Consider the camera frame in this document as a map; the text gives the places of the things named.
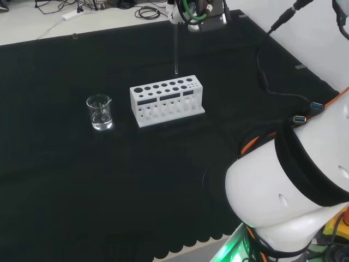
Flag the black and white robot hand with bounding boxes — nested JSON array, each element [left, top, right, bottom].
[[166, 0, 231, 33]]

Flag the clear glass rod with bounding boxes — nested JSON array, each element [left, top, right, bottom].
[[174, 22, 179, 75]]

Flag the white test tube rack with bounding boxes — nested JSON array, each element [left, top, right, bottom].
[[129, 74, 206, 128]]

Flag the clear glass beaker with water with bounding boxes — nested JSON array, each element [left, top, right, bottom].
[[86, 94, 113, 131]]

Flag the white power strip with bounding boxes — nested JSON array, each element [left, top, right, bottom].
[[62, 10, 86, 21]]

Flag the black bench cloth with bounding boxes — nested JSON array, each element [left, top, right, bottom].
[[0, 9, 340, 262]]

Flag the yellow stop button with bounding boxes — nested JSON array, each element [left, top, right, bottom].
[[322, 206, 349, 246]]

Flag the green cable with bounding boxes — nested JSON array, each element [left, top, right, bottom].
[[176, 0, 211, 23]]

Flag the black cable with blue plug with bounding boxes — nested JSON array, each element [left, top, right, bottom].
[[280, 115, 308, 129], [255, 0, 326, 111]]

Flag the coiled black cable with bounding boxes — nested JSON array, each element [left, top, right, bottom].
[[134, 6, 161, 20]]

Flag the orange cable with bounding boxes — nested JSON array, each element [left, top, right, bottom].
[[239, 86, 349, 157]]

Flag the tangled black cables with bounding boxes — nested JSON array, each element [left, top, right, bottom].
[[34, 0, 99, 15]]

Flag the thin white cable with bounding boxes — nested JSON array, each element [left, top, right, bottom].
[[35, 16, 67, 40]]

